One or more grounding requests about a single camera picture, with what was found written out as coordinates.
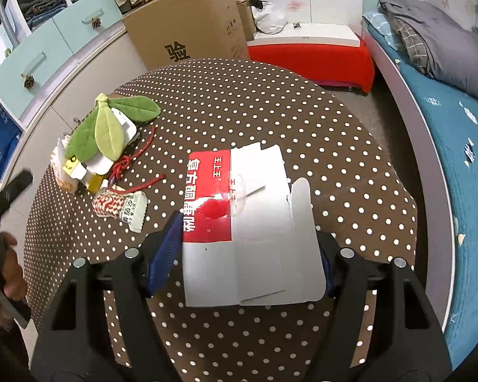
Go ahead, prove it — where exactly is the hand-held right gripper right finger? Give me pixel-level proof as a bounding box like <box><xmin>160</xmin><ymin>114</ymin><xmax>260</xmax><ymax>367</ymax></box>
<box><xmin>315</xmin><ymin>229</ymin><xmax>453</xmax><ymax>382</ymax></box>

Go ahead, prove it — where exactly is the blue bag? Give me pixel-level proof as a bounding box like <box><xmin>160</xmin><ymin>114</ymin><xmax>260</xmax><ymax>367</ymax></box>
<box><xmin>0</xmin><ymin>103</ymin><xmax>25</xmax><ymax>181</ymax></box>

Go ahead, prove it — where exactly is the person's left hand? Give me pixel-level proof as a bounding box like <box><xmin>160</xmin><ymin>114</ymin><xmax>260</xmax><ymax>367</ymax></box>
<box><xmin>0</xmin><ymin>232</ymin><xmax>29</xmax><ymax>303</ymax></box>

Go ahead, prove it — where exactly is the blue checked pillow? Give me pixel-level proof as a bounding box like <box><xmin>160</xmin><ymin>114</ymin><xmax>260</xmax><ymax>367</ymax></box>
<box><xmin>362</xmin><ymin>11</ymin><xmax>403</xmax><ymax>50</ymax></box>

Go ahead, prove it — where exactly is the polka dot round table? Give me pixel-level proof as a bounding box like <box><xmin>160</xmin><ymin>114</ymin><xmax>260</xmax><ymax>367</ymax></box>
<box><xmin>23</xmin><ymin>58</ymin><xmax>418</xmax><ymax>382</ymax></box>

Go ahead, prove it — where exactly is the white packaging box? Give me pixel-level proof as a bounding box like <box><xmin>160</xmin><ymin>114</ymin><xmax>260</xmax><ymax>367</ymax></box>
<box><xmin>74</xmin><ymin>111</ymin><xmax>139</xmax><ymax>180</ymax></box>

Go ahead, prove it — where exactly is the red cord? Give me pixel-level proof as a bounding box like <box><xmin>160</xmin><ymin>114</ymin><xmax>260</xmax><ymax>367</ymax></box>
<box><xmin>108</xmin><ymin>125</ymin><xmax>166</xmax><ymax>192</ymax></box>

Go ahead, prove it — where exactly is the white board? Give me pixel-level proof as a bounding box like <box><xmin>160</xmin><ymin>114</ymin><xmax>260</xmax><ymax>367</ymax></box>
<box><xmin>247</xmin><ymin>23</ymin><xmax>361</xmax><ymax>48</ymax></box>

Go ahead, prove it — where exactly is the bed with teal sheet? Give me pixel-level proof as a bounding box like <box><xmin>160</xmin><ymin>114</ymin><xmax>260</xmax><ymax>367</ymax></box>
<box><xmin>362</xmin><ymin>12</ymin><xmax>478</xmax><ymax>371</ymax></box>

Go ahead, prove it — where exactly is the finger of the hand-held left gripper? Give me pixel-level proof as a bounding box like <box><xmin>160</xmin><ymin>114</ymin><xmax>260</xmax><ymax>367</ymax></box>
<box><xmin>0</xmin><ymin>170</ymin><xmax>33</xmax><ymax>232</ymax></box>

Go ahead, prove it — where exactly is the white red carton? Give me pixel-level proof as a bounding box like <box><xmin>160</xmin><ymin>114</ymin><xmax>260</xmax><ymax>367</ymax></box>
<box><xmin>181</xmin><ymin>142</ymin><xmax>327</xmax><ymax>308</ymax></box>

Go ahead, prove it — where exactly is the white cabinet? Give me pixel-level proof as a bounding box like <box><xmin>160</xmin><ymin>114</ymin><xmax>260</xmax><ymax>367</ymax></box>
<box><xmin>0</xmin><ymin>24</ymin><xmax>152</xmax><ymax>192</ymax></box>

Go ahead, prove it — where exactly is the large cardboard box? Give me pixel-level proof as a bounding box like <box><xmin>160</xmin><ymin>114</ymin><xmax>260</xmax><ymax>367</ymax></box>
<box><xmin>121</xmin><ymin>0</ymin><xmax>251</xmax><ymax>71</ymax></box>

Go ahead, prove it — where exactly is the red bench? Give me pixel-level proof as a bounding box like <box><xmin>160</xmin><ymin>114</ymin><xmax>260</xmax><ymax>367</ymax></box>
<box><xmin>247</xmin><ymin>42</ymin><xmax>376</xmax><ymax>94</ymax></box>

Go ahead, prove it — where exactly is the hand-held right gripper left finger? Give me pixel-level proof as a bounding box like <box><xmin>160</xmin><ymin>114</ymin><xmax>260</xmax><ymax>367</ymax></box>
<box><xmin>31</xmin><ymin>210</ymin><xmax>184</xmax><ymax>382</ymax></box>

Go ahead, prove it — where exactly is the red white twine ball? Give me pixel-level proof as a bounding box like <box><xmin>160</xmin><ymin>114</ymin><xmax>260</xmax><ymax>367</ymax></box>
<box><xmin>92</xmin><ymin>189</ymin><xmax>130</xmax><ymax>217</ymax></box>

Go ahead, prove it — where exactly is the small cardboard box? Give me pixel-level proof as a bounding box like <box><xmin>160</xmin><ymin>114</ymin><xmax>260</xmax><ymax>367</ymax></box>
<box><xmin>237</xmin><ymin>0</ymin><xmax>256</xmax><ymax>41</ymax></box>

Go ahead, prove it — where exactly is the teal drawer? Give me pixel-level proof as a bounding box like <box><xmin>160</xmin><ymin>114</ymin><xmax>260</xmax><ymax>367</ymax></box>
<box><xmin>52</xmin><ymin>0</ymin><xmax>124</xmax><ymax>54</ymax></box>
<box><xmin>0</xmin><ymin>28</ymin><xmax>74</xmax><ymax>122</ymax></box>

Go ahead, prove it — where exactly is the white plastic bag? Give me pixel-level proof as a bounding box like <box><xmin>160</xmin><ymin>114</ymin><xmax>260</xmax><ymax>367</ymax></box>
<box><xmin>252</xmin><ymin>2</ymin><xmax>287</xmax><ymax>34</ymax></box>

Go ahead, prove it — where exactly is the green leaf plush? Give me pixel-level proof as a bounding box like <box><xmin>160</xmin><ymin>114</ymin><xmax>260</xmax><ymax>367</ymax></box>
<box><xmin>65</xmin><ymin>93</ymin><xmax>161</xmax><ymax>161</ymax></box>

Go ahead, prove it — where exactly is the grey quilt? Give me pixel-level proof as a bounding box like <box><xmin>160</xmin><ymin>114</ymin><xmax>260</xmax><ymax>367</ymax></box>
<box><xmin>378</xmin><ymin>0</ymin><xmax>478</xmax><ymax>108</ymax></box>

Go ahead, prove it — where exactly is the dark clothes stack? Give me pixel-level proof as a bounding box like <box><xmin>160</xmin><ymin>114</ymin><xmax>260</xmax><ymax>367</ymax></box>
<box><xmin>18</xmin><ymin>0</ymin><xmax>68</xmax><ymax>28</ymax></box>

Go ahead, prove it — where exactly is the teal bunk bed frame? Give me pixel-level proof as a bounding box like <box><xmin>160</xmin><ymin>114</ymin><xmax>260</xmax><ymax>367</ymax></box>
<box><xmin>358</xmin><ymin>0</ymin><xmax>478</xmax><ymax>333</ymax></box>

